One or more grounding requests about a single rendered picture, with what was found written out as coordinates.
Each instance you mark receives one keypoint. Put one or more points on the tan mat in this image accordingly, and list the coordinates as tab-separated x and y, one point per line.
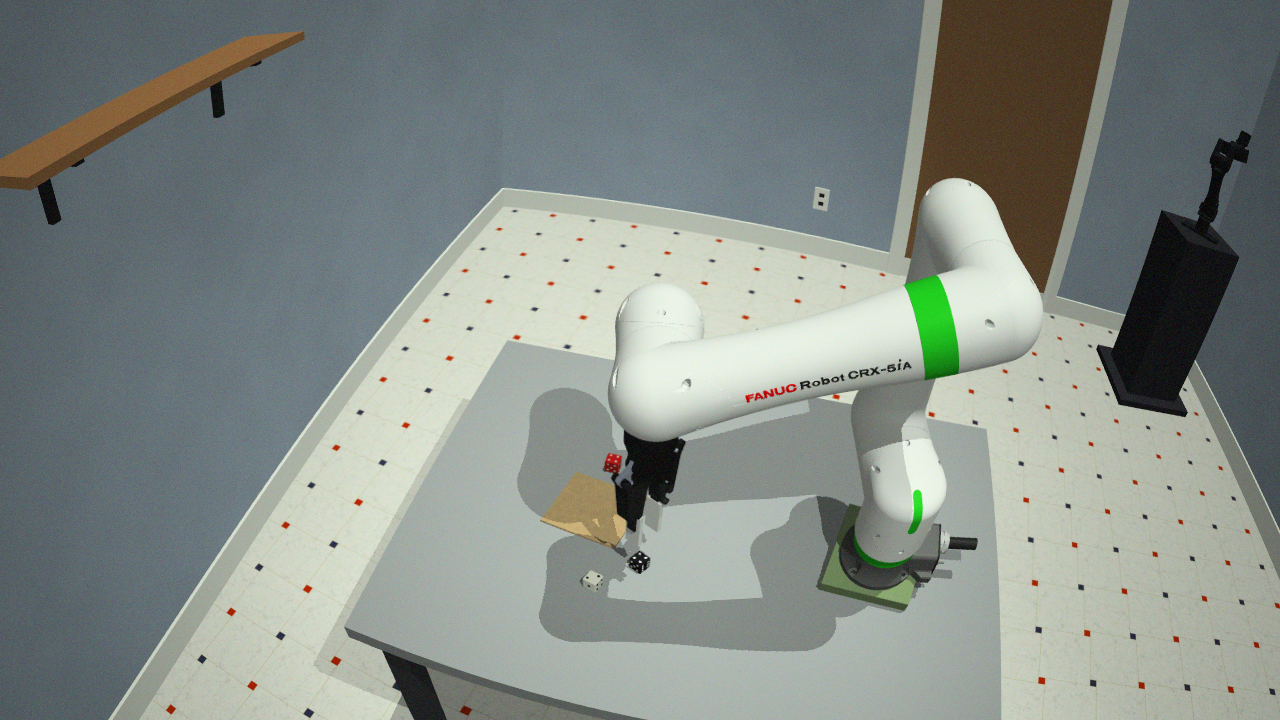
587	508

